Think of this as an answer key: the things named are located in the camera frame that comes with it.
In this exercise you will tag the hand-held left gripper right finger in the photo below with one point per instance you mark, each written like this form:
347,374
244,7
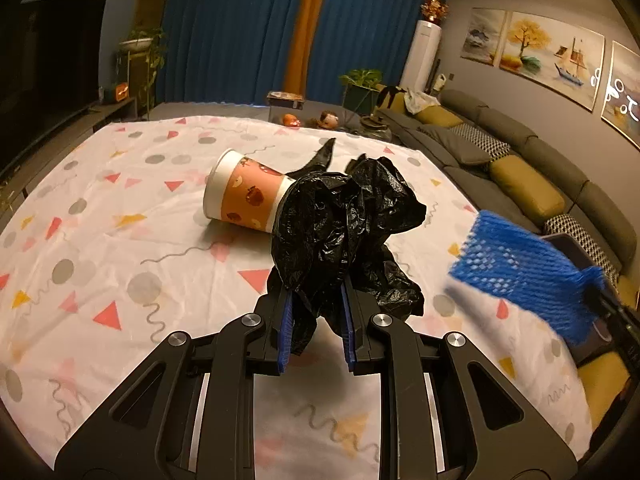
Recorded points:
348,332

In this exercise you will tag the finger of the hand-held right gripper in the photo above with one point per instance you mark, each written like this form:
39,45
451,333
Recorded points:
625,325

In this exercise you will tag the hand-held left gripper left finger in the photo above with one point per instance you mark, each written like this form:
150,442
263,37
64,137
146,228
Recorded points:
285,332

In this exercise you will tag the grey trash bin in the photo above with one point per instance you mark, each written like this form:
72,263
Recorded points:
575,252

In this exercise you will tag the black plastic bag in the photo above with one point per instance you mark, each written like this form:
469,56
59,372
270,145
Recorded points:
325,220

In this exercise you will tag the blue foam net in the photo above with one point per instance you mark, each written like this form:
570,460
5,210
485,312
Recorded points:
515,270

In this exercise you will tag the yellow sofa cushion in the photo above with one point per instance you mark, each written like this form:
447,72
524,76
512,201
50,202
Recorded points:
532,187
437,116
605,390

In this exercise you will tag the black white patterned cushion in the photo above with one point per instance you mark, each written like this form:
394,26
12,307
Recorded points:
585,230
487,140

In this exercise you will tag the orange paper cup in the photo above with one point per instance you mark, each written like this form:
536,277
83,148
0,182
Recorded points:
245,195

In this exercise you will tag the printed tablecloth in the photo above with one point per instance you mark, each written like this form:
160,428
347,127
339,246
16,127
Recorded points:
125,260

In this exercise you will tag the grey sofa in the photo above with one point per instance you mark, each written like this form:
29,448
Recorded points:
560,155

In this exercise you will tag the dark ashtray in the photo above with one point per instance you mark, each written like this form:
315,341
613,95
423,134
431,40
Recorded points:
375,125

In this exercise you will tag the orange fruit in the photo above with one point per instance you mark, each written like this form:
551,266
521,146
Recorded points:
291,120

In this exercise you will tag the round toy head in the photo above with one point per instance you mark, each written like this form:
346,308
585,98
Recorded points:
329,120

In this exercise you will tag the grey sofa cushion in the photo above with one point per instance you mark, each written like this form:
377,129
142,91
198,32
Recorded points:
450,142

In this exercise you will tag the purple abstract painting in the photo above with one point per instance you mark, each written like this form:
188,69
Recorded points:
625,95

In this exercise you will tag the glass box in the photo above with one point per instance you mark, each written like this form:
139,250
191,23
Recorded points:
286,101

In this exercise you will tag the plant in green pot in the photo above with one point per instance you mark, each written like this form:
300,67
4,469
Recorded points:
361,90

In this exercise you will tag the white cloth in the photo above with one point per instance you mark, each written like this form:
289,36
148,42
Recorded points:
421,100

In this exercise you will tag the white bottle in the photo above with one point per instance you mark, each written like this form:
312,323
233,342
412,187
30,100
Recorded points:
440,82

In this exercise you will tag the tree and sailboat painting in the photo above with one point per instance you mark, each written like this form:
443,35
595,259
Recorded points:
550,57

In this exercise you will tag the white standing air conditioner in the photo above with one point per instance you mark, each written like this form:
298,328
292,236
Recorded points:
421,55

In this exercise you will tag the plant stand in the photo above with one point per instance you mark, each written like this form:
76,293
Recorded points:
140,85

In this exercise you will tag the grey television cabinet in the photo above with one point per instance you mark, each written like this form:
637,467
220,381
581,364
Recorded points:
85,125

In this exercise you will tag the orange curtain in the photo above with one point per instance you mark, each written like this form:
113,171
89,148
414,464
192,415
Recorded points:
307,30

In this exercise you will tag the wide blue curtain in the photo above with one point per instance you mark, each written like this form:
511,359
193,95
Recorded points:
225,30

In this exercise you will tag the narrow blue curtain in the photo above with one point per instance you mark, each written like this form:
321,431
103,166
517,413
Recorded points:
380,20

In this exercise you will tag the small landscape painting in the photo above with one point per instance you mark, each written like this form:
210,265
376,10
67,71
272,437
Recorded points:
484,35

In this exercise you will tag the trailing potted plant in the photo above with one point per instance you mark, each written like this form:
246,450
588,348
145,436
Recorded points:
142,42

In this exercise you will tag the golden flower ornament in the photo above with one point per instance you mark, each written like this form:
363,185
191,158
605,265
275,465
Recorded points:
434,10

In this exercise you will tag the black television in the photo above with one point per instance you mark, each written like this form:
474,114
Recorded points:
50,70

